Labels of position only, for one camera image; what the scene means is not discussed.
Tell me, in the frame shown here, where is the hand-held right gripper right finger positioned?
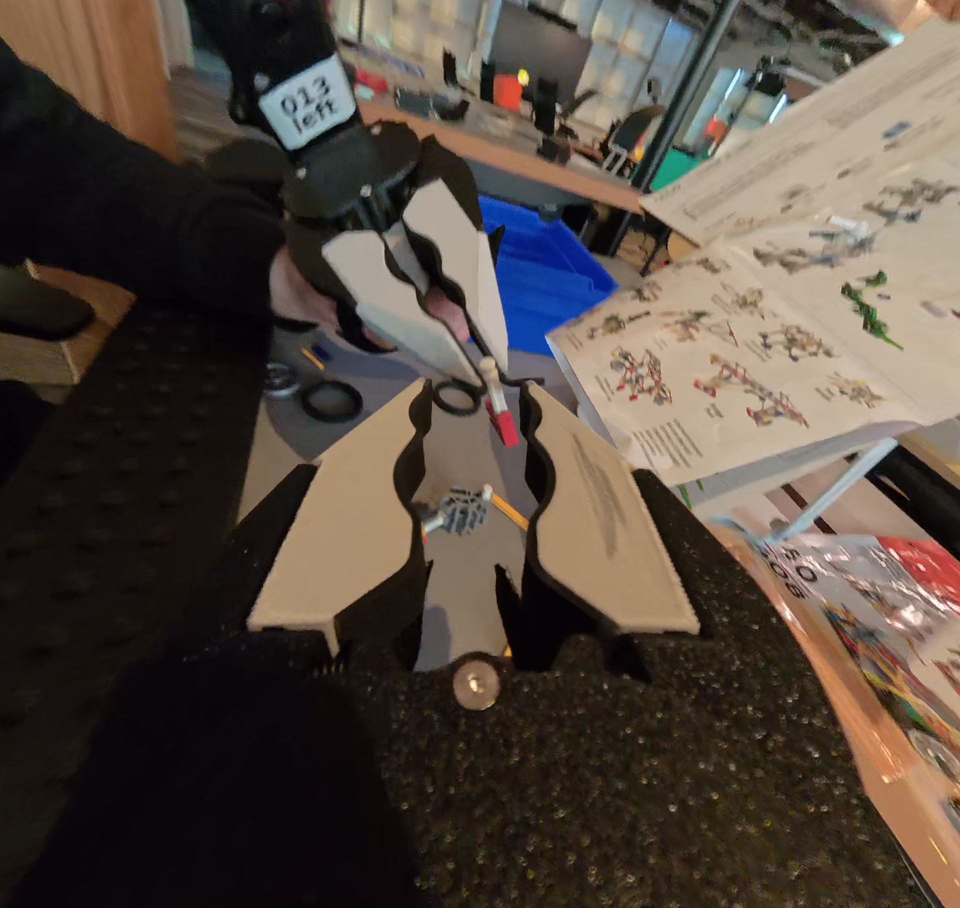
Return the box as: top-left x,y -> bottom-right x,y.
519,379 -> 702,635

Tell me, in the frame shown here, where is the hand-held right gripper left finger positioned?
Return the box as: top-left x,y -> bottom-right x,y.
246,377 -> 436,635

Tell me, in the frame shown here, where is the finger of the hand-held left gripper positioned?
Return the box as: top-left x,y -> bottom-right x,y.
321,227 -> 487,392
386,177 -> 513,373

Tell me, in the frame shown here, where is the red plastic connector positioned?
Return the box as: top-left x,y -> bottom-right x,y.
483,398 -> 521,449

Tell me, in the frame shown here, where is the person's left hand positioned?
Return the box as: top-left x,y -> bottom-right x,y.
268,247 -> 472,343

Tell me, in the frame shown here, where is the blue plastic bin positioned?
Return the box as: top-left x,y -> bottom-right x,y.
476,194 -> 620,358

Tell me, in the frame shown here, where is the long wooden desk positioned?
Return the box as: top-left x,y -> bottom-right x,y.
352,94 -> 646,212

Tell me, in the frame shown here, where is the black rubber tyre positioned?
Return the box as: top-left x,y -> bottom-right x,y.
432,377 -> 485,418
300,381 -> 365,423

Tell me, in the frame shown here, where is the wooden panel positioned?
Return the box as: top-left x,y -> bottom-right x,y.
0,0 -> 177,163

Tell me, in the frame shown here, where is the black monitor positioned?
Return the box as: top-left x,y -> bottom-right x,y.
487,0 -> 594,88

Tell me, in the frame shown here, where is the printed toy packaging bag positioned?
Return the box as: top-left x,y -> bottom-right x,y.
712,518 -> 960,902

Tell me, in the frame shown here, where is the toy instruction booklet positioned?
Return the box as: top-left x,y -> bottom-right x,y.
546,19 -> 960,488

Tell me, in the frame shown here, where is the black metal pole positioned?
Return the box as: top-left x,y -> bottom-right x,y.
603,0 -> 770,260

